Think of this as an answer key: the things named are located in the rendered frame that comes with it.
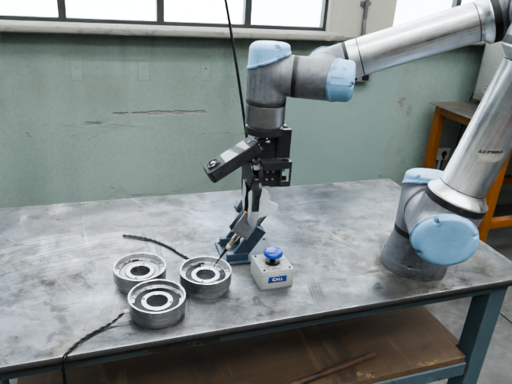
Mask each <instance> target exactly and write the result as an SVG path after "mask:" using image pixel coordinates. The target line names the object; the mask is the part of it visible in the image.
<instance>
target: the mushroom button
mask: <svg viewBox="0 0 512 384"><path fill-rule="evenodd" d="M264 256H265V257H266V258H270V261H273V262H274V261H275V260H276V259H279V258H281V257H282V256H283V252H282V250H281V249H280V248H278V247H274V246H270V247H267V248H265V249H264Z"/></svg>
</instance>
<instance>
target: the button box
mask: <svg viewBox="0 0 512 384"><path fill-rule="evenodd" d="M293 271H294V268H293V266H292V265H291V264H290V262H289V261H288V260H287V259H286V257H285V256H284V254H283V256H282V257H281V258H279V259H276V260H275V261H274V262H273V261H270V258H266V257H265V256H264V254H256V255H252V256H251V272H250V273H251V275H252V277H253V278H254V281H255V283H256V284H257V285H258V288H259V289H260V291H266V290H275V289H281V288H286V287H291V286H292V285H293Z"/></svg>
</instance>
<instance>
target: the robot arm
mask: <svg viewBox="0 0 512 384"><path fill-rule="evenodd" d="M481 41H485V42H486V43H488V44H493V43H497V42H500V41H502V42H501V45H502V48H503V50H504V58H503V60H502V62H501V64H500V66H499V68H498V70H497V71H496V73H495V75H494V78H493V79H492V81H491V84H490V85H489V86H488V89H487V91H486V92H485V95H484V97H483V98H482V100H481V102H480V104H479V106H478V108H477V110H476V112H475V113H474V115H473V117H472V119H471V121H470V123H469V125H468V126H467V128H466V131H465V132H464V134H463V136H462V138H461V140H460V141H459V144H458V146H457V147H456V150H455V152H454V153H453V155H452V157H451V159H450V161H449V163H448V165H447V166H446V168H445V170H444V171H440V170H436V169H429V168H412V169H410V170H408V171H406V173H405V177H404V180H403V181H402V191H401V195H400V199H399V203H398V210H397V214H396V218H395V225H394V229H393V230H392V232H391V234H390V236H389V238H388V240H387V242H386V243H385V244H384V245H383V247H382V250H381V255H380V259H381V262H382V263H383V265H384V266H385V267H386V268H388V269H389V270H390V271H391V272H393V273H395V274H398V275H399V276H402V277H405V278H408V279H411V280H420V281H432V280H439V279H440V278H442V277H444V276H445V274H446V271H447V268H448V266H452V265H454V264H461V263H462V262H464V261H466V260H468V259H469V258H470V257H471V256H473V255H474V253H475V252H476V250H477V248H478V244H479V233H478V230H477V228H478V226H479V224H480V222H481V221H482V219H483V218H484V216H485V214H486V213H487V211H488V206H487V203H486V202H485V196H486V195H487V193H488V191H489V190H490V188H491V186H492V184H493V183H494V181H495V179H496V177H497V176H498V174H499V172H500V171H501V169H502V168H503V166H504V163H505V162H506V161H507V159H508V157H509V155H510V154H511V152H512V0H475V1H473V2H469V3H466V4H464V5H460V6H456V7H454V8H450V9H447V10H445V11H440V12H437V13H435V14H430V15H428V16H425V17H422V18H418V19H415V20H413V21H409V22H406V23H403V24H399V25H396V26H394V27H389V28H386V29H384V30H380V31H377V32H374V33H371V34H367V35H364V36H362V37H358V38H355V39H352V40H348V41H345V42H343V43H339V44H336V45H333V46H322V47H319V48H317V49H315V50H313V51H312V52H311V53H310V54H309V56H295V55H291V51H290V45H289V44H288V43H284V42H278V41H272V40H259V41H255V42H253V43H252V44H251V45H250V47H249V55H248V65H247V70H248V75H247V91H246V104H245V123H246V124H245V132H246V133H247V134H248V135H250V136H249V137H247V138H246V139H244V140H242V141H241V142H239V143H238V144H236V145H235V146H233V147H232V148H230V149H228V150H227V151H225V152H224V153H223V154H221V155H219V156H217V157H216V158H214V159H213V160H211V161H210V162H208V163H206V164H205V165H204V166H203V169H204V171H205V172H206V174H207V176H208V177H209V179H210V180H211V181H212V182H213V183H216V182H217V181H220V180H221V179H223V178H224V177H225V176H227V175H228V174H230V173H232V172H233V171H235V170H236V169H238V168H240V167H242V206H243V210H245V211H247V212H248V219H247V221H248V224H249V225H250V227H251V229H254V228H255V226H256V224H257V220H258V219H259V218H261V217H264V216H268V215H270V214H273V213H275V212H276V211H277V210H278V205H277V203H275V202H273V201H270V194H269V193H268V191H267V189H265V188H262V187H263V186H269V187H290V179H291V171H292V163H293V162H292V161H291V160H290V145H291V136H292V129H290V128H288V126H287V125H286V124H284V120H285V110H286V97H290V98H302V99H311V100H320V101H329V102H335V101H338V102H348V101H349V100H350V99H351V98H352V96H353V92H354V82H355V78H358V77H361V76H364V75H369V74H371V73H374V72H379V71H382V70H384V69H389V68H392V67H395V66H400V65H402V64H405V63H408V62H413V61H415V60H419V59H423V58H426V57H429V56H433V55H437V54H439V53H444V52H446V51H450V50H454V49H457V48H460V47H463V46H468V45H470V44H474V43H477V42H481ZM252 136H254V138H253V137H252ZM255 139H256V140H257V141H256V140H255ZM285 169H290V171H289V180H288V181H286V175H285V174H282V172H283V171H285Z"/></svg>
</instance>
